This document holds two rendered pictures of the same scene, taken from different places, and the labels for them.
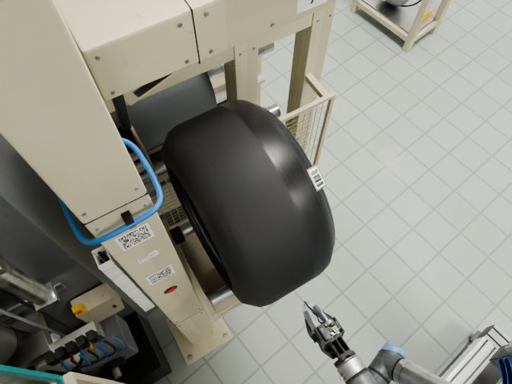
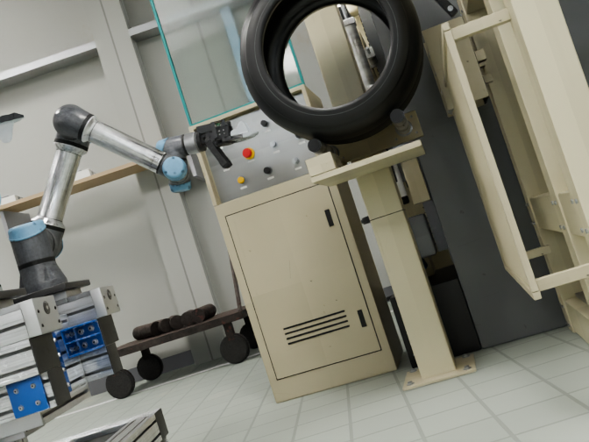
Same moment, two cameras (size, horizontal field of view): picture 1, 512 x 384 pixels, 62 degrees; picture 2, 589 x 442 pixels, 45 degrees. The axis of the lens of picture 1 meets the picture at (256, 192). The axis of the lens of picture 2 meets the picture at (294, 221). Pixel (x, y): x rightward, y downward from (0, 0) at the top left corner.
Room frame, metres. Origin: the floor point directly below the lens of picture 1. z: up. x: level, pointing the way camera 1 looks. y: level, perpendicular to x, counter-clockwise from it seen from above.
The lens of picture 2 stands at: (1.99, -1.89, 0.57)
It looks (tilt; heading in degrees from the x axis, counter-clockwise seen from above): 3 degrees up; 133
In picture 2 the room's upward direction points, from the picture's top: 18 degrees counter-clockwise
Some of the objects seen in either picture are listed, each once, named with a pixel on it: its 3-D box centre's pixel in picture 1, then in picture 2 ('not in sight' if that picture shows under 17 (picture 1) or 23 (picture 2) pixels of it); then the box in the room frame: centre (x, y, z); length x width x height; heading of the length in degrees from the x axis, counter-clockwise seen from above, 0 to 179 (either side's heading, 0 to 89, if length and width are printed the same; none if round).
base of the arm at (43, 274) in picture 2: not in sight; (40, 276); (-0.19, -0.80, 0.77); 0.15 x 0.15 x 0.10
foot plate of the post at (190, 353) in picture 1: (199, 328); (439, 370); (0.39, 0.29, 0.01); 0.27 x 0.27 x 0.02; 32
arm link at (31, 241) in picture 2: not in sight; (31, 242); (-0.20, -0.80, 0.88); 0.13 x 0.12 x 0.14; 139
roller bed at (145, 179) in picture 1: (123, 174); (455, 68); (0.74, 0.47, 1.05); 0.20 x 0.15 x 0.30; 122
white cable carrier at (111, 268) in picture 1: (129, 283); not in sight; (0.32, 0.35, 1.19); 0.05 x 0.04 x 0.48; 32
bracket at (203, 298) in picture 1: (187, 269); (367, 141); (0.44, 0.24, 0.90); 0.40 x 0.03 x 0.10; 32
